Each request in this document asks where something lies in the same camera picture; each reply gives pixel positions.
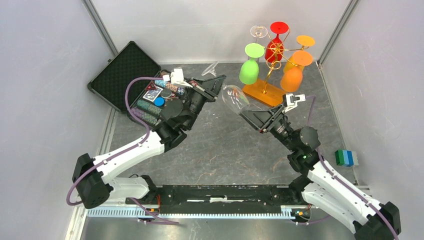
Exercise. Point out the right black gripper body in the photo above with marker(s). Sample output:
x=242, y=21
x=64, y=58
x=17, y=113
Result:
x=271, y=119

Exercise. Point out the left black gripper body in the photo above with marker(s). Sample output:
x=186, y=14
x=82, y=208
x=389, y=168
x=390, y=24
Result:
x=199, y=94

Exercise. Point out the clear wine glass front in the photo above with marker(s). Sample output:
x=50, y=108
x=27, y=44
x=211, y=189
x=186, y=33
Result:
x=231, y=94

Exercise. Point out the clear wine glass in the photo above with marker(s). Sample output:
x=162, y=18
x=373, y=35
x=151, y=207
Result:
x=231, y=94
x=258, y=32

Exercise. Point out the green wine glass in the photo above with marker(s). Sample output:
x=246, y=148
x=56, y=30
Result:
x=249, y=71

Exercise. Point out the orange wine glass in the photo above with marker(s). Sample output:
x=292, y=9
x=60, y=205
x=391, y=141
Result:
x=293, y=70

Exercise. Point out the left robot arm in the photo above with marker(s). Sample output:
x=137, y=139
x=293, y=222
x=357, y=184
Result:
x=97, y=179

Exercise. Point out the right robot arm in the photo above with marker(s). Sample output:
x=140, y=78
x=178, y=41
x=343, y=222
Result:
x=320, y=185

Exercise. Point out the gold rack with wooden base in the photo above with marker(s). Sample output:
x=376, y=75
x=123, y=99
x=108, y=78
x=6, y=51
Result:
x=267, y=89

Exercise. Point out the red wine glass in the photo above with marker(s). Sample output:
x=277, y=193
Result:
x=275, y=48

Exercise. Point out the clear wine glass back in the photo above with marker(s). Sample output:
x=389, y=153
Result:
x=258, y=32

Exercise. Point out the yellow wine glass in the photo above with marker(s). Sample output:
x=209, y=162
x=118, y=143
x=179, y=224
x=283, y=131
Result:
x=298, y=49

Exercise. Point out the blue round chip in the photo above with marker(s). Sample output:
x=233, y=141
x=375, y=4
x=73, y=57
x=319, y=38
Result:
x=159, y=101

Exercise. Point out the playing card deck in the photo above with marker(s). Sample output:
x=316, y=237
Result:
x=151, y=95

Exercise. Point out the black poker chip case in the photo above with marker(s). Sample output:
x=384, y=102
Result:
x=125, y=79

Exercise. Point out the green blue toy bricks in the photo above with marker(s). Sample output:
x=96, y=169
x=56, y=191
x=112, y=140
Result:
x=346, y=158

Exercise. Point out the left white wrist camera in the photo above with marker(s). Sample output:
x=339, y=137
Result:
x=176, y=77

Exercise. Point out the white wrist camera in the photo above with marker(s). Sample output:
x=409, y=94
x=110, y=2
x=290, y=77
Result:
x=176, y=77
x=290, y=101

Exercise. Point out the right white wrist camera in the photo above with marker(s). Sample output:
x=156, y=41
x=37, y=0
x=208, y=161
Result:
x=290, y=101

